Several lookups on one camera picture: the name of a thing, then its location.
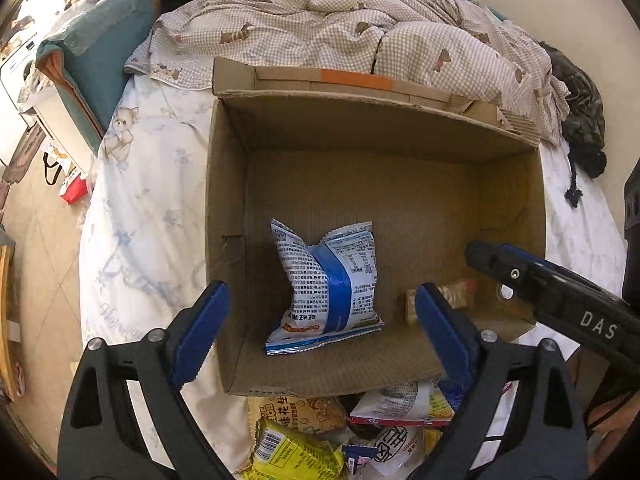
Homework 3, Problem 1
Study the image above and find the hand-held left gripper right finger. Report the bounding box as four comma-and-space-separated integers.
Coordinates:
407, 282, 591, 480

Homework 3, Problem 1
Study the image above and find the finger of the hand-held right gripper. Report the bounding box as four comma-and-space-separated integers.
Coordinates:
465, 241, 547, 312

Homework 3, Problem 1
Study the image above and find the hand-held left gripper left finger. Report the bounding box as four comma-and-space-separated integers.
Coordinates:
57, 281, 236, 480

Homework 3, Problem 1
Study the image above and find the small beige snack bar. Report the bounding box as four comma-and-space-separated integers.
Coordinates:
404, 279, 478, 327

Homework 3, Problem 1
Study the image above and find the small yellow snack packet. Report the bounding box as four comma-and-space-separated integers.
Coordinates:
426, 389, 455, 422

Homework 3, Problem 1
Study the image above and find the white red-edged snack packet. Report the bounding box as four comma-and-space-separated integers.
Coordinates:
348, 381, 453, 429

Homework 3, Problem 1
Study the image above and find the white black-lettered snack packet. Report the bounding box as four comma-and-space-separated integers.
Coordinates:
350, 425, 431, 478

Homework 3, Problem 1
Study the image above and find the large blue white snack packet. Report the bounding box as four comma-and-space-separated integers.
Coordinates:
265, 217, 386, 357

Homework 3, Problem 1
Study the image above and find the beige peanut snack packet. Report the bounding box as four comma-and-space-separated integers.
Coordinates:
248, 394, 348, 436

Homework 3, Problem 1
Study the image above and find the brown cardboard box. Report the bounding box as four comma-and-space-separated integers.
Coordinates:
204, 56, 547, 397

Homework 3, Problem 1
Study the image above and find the person's right hand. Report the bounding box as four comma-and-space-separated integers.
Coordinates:
582, 355, 640, 433

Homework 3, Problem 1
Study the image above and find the red white bag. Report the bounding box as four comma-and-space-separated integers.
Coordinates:
59, 169, 92, 206

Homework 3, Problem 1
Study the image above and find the white cabinet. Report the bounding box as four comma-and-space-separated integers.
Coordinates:
19, 85, 103, 163

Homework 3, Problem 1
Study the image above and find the teal pillow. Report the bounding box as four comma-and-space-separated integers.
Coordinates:
35, 0, 162, 159

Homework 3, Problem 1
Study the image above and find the checked beige duvet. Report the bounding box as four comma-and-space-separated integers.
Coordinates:
124, 0, 571, 147

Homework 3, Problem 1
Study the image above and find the white washing machine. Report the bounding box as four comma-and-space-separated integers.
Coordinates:
0, 30, 41, 113

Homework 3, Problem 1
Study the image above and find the dark garment with cord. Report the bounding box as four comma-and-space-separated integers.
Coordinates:
541, 41, 609, 209

